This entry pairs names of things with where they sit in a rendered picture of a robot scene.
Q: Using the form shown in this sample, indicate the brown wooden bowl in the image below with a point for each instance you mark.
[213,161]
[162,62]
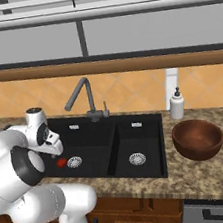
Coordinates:
[198,141]

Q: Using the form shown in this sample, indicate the red bell pepper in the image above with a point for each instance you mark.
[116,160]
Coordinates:
[61,162]

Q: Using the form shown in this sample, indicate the black double sink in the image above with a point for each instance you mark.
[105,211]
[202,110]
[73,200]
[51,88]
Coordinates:
[134,140]

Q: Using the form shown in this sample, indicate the grey sink tap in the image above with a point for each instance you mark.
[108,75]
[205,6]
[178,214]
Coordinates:
[88,96]

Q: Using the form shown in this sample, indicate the white soap dispenser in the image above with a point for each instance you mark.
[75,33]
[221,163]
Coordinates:
[176,105]

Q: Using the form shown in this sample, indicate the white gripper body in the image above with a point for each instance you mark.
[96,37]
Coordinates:
[54,146]

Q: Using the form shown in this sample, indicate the brown wooden window sill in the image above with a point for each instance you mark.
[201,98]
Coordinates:
[110,65]

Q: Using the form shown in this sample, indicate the grey framed window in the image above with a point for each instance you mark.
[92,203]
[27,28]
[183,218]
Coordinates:
[138,28]

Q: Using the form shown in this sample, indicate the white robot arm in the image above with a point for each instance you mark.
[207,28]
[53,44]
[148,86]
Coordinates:
[25,200]

